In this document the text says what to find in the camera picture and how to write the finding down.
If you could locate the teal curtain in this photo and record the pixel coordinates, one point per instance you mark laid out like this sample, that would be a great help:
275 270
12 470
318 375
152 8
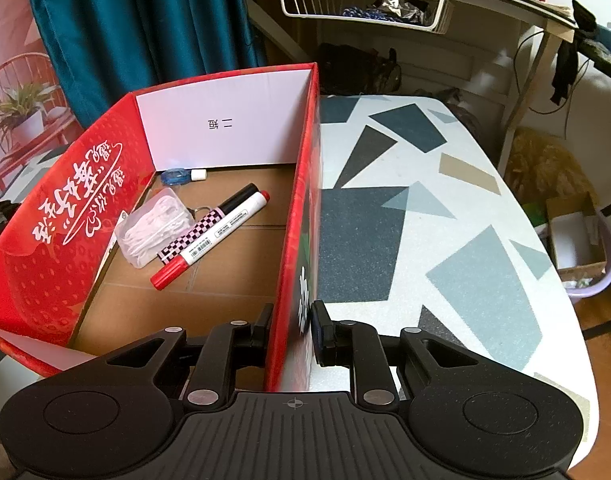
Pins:
103 49

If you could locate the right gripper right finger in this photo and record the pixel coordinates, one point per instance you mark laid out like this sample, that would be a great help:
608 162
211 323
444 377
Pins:
356 346

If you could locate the lilac basin with cartons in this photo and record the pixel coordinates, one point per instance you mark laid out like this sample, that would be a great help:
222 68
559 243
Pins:
579 238

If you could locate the clear box of floss picks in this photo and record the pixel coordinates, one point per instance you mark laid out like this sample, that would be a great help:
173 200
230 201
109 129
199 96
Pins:
151 227

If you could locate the pink checkered black pen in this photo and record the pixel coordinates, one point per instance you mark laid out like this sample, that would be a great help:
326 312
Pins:
208 220

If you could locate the red strawberry cardboard box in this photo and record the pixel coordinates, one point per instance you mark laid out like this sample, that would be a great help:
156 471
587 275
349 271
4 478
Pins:
190 204

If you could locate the geometric patterned tablecloth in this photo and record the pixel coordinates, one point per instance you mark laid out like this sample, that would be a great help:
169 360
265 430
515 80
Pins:
412 226

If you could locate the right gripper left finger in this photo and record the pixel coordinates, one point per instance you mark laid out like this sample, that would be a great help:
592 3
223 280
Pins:
217 357

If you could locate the red white marker pen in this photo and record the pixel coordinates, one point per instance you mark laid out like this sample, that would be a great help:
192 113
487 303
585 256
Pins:
226 226

